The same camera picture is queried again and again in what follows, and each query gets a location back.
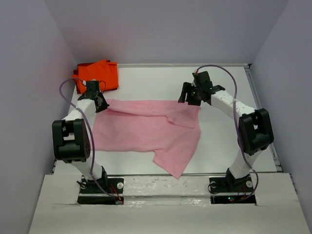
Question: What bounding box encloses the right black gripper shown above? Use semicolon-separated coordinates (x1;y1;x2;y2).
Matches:
178;82;202;106

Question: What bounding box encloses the pink t shirt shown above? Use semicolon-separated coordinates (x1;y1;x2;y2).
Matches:
92;99;201;179

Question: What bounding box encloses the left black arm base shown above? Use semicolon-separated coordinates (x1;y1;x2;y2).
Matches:
76;177;124;205

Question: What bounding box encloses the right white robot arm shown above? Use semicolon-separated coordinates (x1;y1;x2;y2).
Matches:
178;71;274;195

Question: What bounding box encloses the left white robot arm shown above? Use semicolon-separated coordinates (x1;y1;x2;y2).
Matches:
52;78;109;195

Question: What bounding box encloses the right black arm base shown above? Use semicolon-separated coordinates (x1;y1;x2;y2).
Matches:
207;175;256;205

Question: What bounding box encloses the orange folded t shirt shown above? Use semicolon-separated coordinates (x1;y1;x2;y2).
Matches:
78;60;119;91

